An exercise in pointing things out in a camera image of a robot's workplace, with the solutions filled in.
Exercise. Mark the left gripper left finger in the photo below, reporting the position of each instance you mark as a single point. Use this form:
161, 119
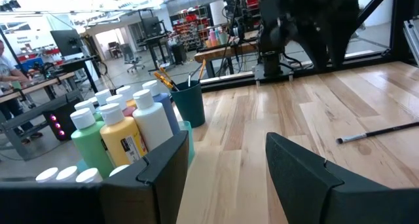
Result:
157, 191

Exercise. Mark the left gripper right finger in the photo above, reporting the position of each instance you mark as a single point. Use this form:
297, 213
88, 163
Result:
304, 191

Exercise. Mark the small orange paint bottle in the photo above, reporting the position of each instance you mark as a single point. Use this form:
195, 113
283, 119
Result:
118, 170

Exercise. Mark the large bright yellow paint bottle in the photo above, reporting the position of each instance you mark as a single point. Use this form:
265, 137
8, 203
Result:
119, 139

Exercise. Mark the large white paint bottle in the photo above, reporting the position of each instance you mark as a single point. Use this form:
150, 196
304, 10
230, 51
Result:
152, 122

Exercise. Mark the small mauve paint bottle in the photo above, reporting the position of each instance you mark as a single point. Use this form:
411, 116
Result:
89, 175

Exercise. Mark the large green paint bottle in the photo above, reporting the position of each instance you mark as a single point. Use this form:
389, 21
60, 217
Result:
90, 145
88, 107

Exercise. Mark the small ochre black-label paint bottle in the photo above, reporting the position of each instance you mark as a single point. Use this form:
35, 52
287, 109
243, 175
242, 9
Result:
67, 173

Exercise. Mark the large pink-red paint bottle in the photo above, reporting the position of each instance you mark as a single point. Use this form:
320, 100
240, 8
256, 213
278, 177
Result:
119, 103

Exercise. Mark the large golden yellow paint bottle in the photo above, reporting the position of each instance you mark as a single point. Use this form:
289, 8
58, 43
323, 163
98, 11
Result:
126, 94

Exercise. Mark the large grey-blue paint bottle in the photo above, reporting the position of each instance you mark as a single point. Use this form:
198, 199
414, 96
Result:
103, 96

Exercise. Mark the orange-bristle paintbrush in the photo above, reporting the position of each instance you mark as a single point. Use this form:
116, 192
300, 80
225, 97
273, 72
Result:
162, 80

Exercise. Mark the small dark blue paint bottle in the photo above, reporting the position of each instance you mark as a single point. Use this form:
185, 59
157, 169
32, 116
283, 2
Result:
47, 175

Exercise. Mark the thin brown paintbrush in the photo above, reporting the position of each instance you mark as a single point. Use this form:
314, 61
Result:
168, 75

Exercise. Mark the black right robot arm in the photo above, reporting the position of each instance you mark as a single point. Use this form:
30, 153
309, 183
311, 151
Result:
311, 21

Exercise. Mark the background black robot arm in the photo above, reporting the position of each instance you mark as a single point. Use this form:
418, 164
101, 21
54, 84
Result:
41, 69

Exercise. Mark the translucent green plastic bin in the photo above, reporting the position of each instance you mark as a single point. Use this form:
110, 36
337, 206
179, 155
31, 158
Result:
187, 142

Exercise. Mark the dark green cup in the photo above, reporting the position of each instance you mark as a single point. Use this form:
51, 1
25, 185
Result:
189, 103

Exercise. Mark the black computer tower pink lights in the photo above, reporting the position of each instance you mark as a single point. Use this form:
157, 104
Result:
63, 119

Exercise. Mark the black office chair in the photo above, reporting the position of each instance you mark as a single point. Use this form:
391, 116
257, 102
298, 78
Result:
131, 57

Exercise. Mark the black waste bin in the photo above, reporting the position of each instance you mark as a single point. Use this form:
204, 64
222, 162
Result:
179, 53

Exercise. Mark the black desk with monitor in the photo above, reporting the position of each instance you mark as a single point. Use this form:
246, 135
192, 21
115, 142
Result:
154, 40

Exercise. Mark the wooden-top workbench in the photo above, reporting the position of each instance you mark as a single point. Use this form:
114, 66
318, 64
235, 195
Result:
36, 84
222, 52

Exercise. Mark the pink background bottle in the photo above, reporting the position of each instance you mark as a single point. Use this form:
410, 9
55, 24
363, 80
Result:
213, 38

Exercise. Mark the teal background cup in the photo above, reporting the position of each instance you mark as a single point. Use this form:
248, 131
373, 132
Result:
223, 38

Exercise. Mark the shelves with red bins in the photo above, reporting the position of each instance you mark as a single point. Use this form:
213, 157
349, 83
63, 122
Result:
193, 27

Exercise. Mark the black computer monitor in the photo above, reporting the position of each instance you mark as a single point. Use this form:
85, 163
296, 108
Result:
67, 42

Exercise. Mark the blue background crate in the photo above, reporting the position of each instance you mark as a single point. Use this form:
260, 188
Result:
31, 63

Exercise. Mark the white cylindrical column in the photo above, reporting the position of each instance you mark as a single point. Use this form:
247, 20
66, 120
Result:
218, 12

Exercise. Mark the person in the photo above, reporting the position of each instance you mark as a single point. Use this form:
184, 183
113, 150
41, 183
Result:
6, 70

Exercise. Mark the black ceiling spotlight cluster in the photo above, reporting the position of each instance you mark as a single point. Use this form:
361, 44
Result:
10, 4

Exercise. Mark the black metal table frame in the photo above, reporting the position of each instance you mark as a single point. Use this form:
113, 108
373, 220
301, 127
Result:
327, 68

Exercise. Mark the silver metal bracket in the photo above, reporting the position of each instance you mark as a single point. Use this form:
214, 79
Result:
412, 40

